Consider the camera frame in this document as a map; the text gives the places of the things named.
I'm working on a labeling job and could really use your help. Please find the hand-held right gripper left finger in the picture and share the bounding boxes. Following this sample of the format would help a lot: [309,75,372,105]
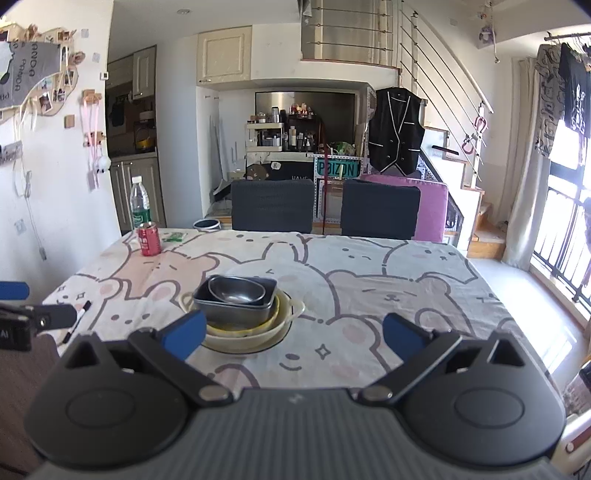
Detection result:
[65,309,234,409]

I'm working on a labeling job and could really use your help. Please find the teal sign plate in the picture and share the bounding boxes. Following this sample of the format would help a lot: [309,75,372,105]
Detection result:
[313,156,361,181]

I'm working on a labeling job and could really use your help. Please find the round steel bowl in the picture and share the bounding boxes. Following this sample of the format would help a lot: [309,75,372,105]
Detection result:
[207,275,267,306]

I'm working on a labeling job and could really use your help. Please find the grey kitchen base cabinet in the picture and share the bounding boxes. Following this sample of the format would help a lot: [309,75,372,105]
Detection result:
[109,156,167,232]

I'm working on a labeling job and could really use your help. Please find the wall photo board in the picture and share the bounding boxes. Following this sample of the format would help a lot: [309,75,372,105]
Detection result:
[0,22,80,126]

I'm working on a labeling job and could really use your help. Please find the hanging patterned cloth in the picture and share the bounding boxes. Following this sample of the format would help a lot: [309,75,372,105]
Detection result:
[534,43,562,158]

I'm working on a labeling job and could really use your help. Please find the black balcony railing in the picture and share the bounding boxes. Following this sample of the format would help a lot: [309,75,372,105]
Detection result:
[530,182,591,320]

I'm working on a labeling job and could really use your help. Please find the black marker pen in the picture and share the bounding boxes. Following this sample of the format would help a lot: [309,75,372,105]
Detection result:
[61,299,92,345]

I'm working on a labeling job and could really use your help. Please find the hanging black printed shirt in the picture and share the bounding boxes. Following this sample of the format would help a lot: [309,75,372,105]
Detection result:
[558,43,591,140]

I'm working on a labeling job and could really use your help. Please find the clear plastic water bottle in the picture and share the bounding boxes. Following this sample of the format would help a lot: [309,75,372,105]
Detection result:
[130,176,151,230]

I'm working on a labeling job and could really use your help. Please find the bear print tablecloth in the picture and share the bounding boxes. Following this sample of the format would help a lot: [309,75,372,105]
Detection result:
[41,228,565,408]

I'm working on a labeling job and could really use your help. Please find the large square steel tray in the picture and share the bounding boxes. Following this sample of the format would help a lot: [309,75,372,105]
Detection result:
[192,275,278,326]

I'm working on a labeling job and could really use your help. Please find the red soda can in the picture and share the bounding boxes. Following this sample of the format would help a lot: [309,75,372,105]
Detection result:
[138,222,163,257]

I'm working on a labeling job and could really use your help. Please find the black lettered sign board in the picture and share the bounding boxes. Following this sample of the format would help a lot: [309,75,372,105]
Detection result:
[246,159,315,186]

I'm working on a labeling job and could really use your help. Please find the white rack with bottles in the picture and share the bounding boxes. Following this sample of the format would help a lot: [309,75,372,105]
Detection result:
[244,121,286,153]

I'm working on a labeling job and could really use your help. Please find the lemon print scalloped bowl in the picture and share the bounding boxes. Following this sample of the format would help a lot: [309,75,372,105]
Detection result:
[205,294,281,339]

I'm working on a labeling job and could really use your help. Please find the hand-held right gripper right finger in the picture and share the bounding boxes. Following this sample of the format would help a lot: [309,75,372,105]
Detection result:
[358,312,523,408]

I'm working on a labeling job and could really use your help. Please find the wooden stairs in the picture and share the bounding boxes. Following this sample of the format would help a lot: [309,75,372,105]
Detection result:
[465,187,509,260]

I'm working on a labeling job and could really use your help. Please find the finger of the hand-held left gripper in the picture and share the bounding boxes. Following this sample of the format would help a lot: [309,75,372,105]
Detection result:
[0,281,30,302]
[0,302,78,331]

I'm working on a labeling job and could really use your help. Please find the dark fabric chair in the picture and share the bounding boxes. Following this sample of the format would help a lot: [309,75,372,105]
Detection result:
[230,178,315,233]
[340,178,422,241]

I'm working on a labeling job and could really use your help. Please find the cream bowl with handles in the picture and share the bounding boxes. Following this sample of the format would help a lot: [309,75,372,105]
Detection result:
[180,290,306,354]

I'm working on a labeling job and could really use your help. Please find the beige curtain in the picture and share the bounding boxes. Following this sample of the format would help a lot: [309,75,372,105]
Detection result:
[501,55,556,274]

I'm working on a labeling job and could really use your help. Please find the pink chair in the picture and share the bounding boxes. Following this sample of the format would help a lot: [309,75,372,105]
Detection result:
[359,174,450,244]

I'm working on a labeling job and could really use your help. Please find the cream upper cabinet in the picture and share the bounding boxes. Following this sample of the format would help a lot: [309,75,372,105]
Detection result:
[197,26,254,86]

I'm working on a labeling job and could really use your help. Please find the black vest white trim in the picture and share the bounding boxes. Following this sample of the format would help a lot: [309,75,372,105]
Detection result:
[368,86,426,176]

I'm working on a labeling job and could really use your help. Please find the grey kitchen upper cabinet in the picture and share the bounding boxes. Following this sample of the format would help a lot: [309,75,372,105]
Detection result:
[131,45,158,101]

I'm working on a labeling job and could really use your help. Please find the white square plate black rim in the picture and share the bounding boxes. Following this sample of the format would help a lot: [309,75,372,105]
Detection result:
[196,318,295,356]

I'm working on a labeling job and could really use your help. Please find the metal stair railing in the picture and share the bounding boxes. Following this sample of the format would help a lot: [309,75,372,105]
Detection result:
[300,0,495,185]

